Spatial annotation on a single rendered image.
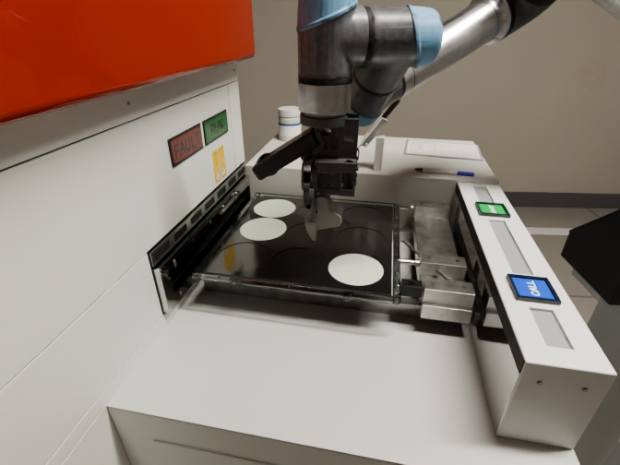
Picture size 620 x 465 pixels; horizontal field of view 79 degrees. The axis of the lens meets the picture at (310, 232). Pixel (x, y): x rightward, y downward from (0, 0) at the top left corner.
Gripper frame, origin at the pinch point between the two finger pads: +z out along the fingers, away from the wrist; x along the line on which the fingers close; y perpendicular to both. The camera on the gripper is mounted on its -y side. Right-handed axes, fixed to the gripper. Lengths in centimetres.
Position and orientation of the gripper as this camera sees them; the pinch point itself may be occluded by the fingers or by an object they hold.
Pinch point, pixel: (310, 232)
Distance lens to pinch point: 64.5
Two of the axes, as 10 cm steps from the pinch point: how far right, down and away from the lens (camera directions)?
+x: 1.2, -4.9, 8.6
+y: 9.9, 0.6, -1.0
